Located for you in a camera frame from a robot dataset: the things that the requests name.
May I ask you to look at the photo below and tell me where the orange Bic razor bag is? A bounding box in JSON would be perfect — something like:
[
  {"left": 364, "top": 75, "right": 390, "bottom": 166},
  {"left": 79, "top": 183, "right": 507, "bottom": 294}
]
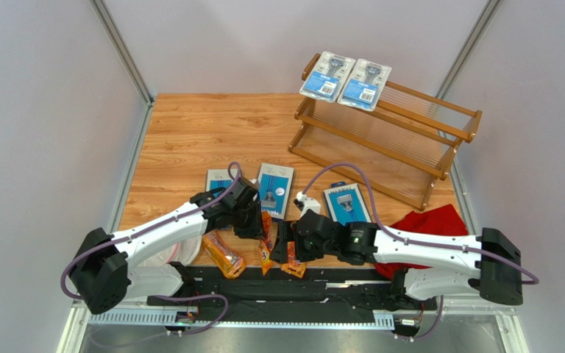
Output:
[
  {"left": 202, "top": 231, "right": 246, "bottom": 279},
  {"left": 280, "top": 241, "right": 307, "bottom": 279},
  {"left": 258, "top": 211, "right": 273, "bottom": 276}
]

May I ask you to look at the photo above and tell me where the clear blister razor pack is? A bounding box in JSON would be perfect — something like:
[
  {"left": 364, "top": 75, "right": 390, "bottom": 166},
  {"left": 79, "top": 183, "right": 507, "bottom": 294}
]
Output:
[
  {"left": 337, "top": 59, "right": 392, "bottom": 112},
  {"left": 299, "top": 51, "right": 356, "bottom": 103}
]

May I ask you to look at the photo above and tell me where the wooden two-tier shelf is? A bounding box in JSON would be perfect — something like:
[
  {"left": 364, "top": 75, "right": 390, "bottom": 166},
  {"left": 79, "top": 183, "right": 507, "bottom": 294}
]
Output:
[{"left": 288, "top": 82, "right": 483, "bottom": 210}]

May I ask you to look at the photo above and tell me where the red cloth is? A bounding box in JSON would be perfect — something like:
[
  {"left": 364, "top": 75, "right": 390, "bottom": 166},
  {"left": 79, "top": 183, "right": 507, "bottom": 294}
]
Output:
[{"left": 374, "top": 204, "right": 469, "bottom": 279}]

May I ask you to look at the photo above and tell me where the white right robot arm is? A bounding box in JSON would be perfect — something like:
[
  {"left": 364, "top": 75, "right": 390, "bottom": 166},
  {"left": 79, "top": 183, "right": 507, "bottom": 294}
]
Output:
[{"left": 271, "top": 210, "right": 523, "bottom": 306}]

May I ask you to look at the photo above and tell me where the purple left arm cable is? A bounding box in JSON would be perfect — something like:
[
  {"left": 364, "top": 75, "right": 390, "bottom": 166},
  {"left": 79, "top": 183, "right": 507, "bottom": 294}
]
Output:
[{"left": 60, "top": 161, "right": 244, "bottom": 337}]

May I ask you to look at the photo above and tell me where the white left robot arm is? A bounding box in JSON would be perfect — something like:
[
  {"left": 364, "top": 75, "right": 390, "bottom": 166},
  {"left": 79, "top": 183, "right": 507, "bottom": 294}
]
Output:
[{"left": 64, "top": 176, "right": 264, "bottom": 315}]

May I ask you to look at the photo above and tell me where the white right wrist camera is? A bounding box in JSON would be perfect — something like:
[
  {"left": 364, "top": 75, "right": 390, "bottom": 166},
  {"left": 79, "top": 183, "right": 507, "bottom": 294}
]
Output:
[{"left": 294, "top": 191, "right": 321, "bottom": 217}]

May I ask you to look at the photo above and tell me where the blue Harry's razor box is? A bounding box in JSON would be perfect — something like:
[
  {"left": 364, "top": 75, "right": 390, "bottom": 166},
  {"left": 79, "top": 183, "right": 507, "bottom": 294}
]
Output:
[
  {"left": 257, "top": 163, "right": 294, "bottom": 222},
  {"left": 205, "top": 168, "right": 244, "bottom": 231},
  {"left": 323, "top": 182, "right": 372, "bottom": 225}
]

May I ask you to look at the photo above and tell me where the aluminium slotted rail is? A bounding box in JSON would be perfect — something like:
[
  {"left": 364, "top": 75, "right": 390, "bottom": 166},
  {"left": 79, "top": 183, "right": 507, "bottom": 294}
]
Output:
[{"left": 88, "top": 307, "right": 395, "bottom": 330}]

